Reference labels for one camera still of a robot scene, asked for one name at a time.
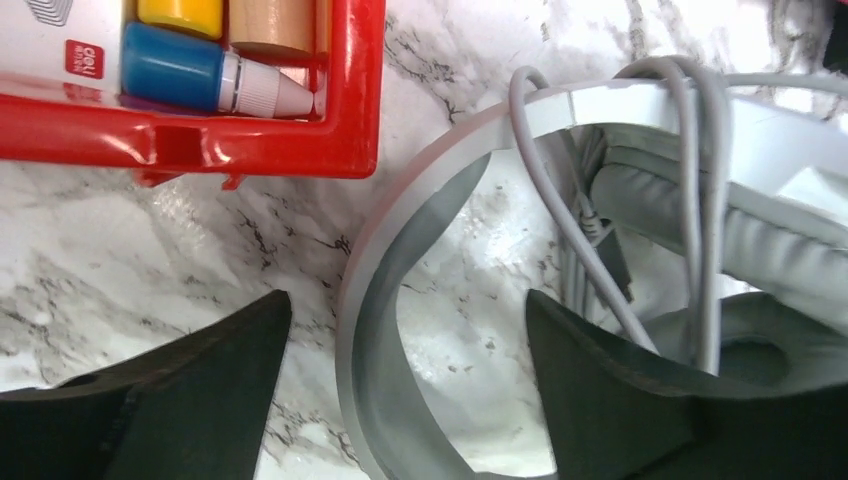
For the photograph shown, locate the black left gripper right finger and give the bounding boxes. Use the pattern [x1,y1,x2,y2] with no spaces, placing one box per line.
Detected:
[525,290,847,479]

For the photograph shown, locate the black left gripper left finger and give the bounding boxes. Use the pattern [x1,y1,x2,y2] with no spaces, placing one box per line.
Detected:
[1,290,292,479]

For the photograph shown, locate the grey white headphones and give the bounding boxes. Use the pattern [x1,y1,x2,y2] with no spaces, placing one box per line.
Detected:
[336,56,847,479]

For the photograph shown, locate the red plastic bin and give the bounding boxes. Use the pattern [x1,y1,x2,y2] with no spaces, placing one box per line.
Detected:
[1,1,385,189]

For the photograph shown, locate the blue capped marker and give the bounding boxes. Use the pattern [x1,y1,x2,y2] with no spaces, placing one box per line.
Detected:
[121,22,314,118]

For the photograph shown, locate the white eraser box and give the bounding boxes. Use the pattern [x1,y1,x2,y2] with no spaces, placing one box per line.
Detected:
[1,0,136,93]

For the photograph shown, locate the yellow capped marker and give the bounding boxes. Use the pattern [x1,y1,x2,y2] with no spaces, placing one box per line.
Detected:
[136,0,224,40]

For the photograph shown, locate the wooden block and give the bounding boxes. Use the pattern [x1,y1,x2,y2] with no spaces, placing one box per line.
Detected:
[228,0,333,58]

